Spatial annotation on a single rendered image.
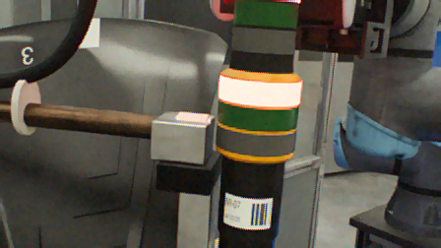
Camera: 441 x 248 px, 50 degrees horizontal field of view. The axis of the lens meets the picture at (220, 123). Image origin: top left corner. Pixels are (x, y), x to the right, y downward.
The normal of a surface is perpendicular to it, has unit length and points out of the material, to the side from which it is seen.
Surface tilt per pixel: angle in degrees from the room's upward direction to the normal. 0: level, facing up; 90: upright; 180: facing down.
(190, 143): 90
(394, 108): 94
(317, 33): 90
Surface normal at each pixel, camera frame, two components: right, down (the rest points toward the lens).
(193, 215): -0.15, 0.19
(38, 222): -0.17, -0.40
